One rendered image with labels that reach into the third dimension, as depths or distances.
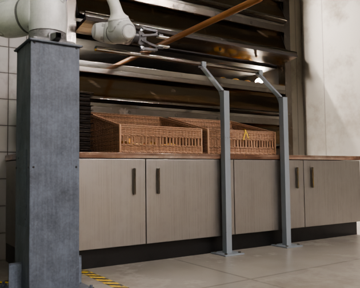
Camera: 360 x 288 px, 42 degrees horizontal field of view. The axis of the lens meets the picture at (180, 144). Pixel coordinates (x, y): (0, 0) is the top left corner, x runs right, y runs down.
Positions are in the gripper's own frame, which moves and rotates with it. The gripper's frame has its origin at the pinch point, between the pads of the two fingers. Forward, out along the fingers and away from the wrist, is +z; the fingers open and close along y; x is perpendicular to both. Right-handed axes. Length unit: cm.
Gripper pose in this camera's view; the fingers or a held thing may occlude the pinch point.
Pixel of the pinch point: (163, 42)
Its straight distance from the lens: 265.0
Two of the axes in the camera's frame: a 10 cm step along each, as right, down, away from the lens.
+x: 5.3, -0.6, -8.5
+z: 8.5, 0.2, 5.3
